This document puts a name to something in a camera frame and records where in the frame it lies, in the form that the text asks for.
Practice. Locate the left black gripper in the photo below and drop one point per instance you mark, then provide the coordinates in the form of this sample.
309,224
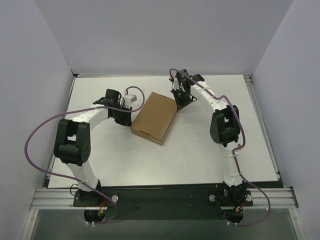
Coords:
122,116

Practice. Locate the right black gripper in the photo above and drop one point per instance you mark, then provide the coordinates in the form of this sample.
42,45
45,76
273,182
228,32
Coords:
180,95

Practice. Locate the brown cardboard express box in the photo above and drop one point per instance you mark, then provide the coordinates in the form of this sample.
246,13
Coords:
155,119

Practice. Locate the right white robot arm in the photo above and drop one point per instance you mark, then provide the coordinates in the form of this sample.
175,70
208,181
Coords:
224,127

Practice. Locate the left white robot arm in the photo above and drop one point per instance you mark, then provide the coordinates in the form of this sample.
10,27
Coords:
73,137

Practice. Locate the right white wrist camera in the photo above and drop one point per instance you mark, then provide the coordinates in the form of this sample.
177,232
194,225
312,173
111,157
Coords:
177,82

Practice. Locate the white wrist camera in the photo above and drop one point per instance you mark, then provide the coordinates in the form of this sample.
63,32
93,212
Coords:
177,82
128,100

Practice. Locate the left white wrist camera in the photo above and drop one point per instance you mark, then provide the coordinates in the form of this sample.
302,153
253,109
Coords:
128,100

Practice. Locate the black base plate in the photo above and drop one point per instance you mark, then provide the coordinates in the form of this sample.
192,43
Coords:
154,212

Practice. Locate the aluminium front rail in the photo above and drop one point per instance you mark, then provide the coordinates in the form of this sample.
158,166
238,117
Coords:
61,199

